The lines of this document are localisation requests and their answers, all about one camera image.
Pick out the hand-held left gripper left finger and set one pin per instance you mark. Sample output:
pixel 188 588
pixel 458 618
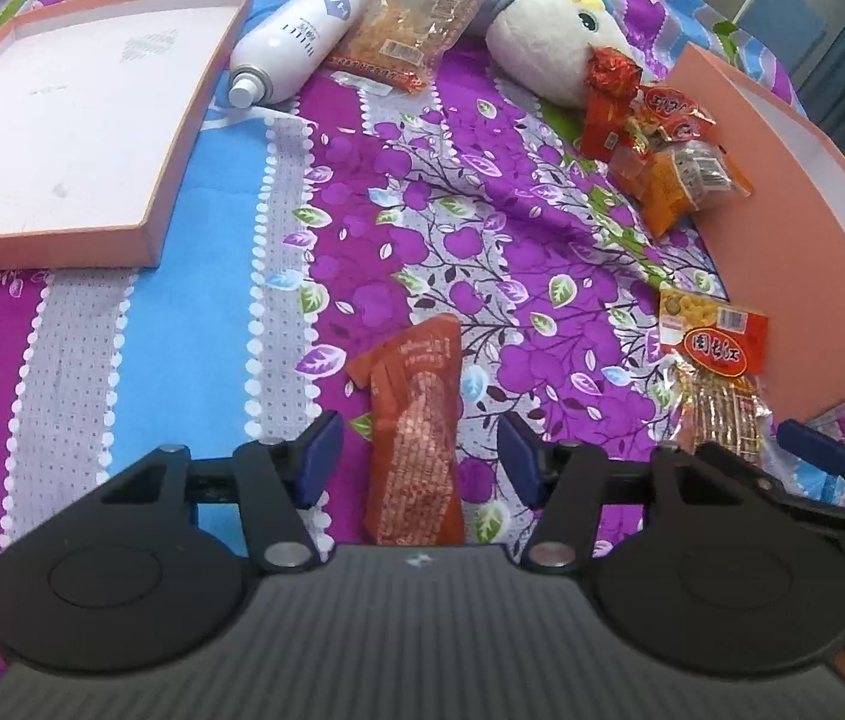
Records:
pixel 317 457

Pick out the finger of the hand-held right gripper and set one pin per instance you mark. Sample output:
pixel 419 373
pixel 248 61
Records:
pixel 812 444
pixel 782 491

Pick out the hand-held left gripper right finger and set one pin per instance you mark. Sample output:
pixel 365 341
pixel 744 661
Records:
pixel 520 465

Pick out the long orange snack packet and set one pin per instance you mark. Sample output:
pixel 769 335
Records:
pixel 415 427

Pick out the yellow and red snack packet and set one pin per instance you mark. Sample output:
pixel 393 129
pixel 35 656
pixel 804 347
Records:
pixel 714 337

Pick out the pink cardboard box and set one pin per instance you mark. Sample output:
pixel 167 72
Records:
pixel 752 187

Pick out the orange clear snack packet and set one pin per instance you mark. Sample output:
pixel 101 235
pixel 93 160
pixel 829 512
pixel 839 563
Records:
pixel 684 180

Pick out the red and white snack packet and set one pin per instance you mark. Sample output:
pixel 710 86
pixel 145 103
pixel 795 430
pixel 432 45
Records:
pixel 673 112

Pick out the red foil snack packet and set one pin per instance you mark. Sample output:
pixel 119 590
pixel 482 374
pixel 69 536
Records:
pixel 606 101

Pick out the clear snack packet red label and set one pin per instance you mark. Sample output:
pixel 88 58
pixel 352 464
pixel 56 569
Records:
pixel 411 15

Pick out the floral printed blanket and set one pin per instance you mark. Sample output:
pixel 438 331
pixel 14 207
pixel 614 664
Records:
pixel 512 255

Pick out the white spray bottle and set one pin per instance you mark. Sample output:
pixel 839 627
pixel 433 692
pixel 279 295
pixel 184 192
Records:
pixel 295 37

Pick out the pink box lid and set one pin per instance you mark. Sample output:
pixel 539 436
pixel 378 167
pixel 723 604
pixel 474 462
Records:
pixel 70 112

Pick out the white and blue plush toy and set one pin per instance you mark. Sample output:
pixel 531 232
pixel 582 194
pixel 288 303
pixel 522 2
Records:
pixel 542 37

